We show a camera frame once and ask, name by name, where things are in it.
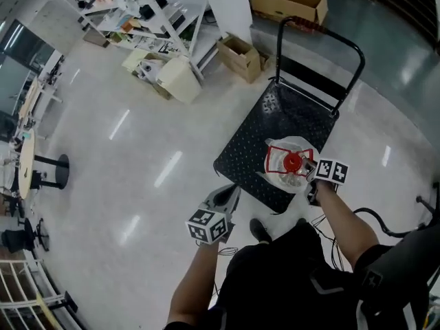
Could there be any round wooden table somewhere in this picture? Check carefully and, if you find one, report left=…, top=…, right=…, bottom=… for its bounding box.
left=16, top=127, right=70, bottom=200

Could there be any black platform cart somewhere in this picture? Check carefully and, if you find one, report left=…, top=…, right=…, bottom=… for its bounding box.
left=212, top=16, right=366, bottom=215

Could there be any black cable bundle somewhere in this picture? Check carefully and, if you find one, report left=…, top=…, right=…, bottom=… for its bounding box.
left=311, top=213, right=355, bottom=273

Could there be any small open cardboard box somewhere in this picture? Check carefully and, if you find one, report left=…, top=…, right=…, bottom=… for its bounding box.
left=216, top=35, right=270, bottom=84

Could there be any long wooden desk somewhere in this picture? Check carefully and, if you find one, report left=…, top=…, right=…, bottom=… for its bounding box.
left=16, top=76, right=63, bottom=130

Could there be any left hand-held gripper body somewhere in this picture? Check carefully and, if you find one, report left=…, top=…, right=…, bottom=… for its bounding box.
left=184, top=184, right=241, bottom=246

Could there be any gray floor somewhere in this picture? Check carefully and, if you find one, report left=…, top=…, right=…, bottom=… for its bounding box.
left=0, top=0, right=440, bottom=330

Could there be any white metal shelving rack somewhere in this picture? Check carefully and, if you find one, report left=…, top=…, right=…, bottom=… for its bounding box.
left=51, top=0, right=221, bottom=85

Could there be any black office chair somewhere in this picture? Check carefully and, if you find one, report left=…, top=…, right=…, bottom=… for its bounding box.
left=1, top=217, right=51, bottom=254

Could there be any clear water jug red cap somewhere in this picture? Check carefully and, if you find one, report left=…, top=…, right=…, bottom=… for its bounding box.
left=263, top=135, right=318, bottom=195

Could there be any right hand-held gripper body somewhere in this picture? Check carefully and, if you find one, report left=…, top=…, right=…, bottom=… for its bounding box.
left=305, top=157, right=349, bottom=206

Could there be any black hose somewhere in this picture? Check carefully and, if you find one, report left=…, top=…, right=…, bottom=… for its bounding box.
left=353, top=195, right=440, bottom=239

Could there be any person's black shoe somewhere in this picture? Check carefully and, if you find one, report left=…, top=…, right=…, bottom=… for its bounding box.
left=249, top=217, right=272, bottom=244

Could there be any person's black clothing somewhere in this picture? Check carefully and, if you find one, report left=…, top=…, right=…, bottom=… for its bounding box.
left=164, top=222, right=440, bottom=330

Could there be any white metal railing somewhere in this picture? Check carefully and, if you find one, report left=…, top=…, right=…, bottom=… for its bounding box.
left=0, top=258, right=78, bottom=330

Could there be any cream plastic bin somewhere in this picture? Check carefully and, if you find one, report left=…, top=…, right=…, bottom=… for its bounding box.
left=156, top=55, right=202, bottom=105

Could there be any person's right forearm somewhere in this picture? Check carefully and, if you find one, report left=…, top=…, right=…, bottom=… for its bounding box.
left=314, top=180, right=380, bottom=273

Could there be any person's left forearm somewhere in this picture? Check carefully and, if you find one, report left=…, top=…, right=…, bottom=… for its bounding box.
left=165, top=241, right=221, bottom=327

